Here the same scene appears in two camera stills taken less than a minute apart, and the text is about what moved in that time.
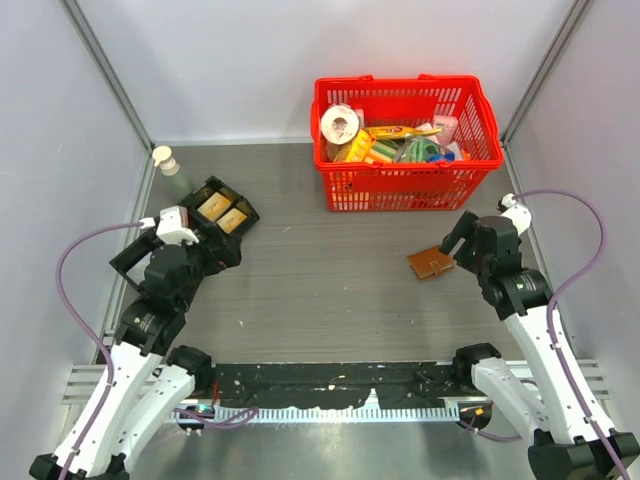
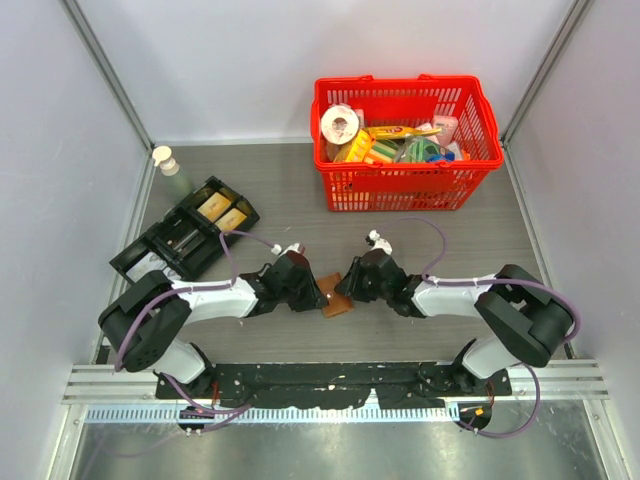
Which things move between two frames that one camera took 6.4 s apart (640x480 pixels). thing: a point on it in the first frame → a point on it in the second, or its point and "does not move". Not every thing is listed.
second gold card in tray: [231, 220] does not move
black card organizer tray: [211, 203] does not move
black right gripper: [467, 228] → [350, 286]
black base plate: [335, 385] does not move
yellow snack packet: [398, 131] does not move
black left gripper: [227, 255] → [314, 300]
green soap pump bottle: [176, 187] does not move
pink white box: [448, 125] does not move
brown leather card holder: [430, 262] → [338, 304]
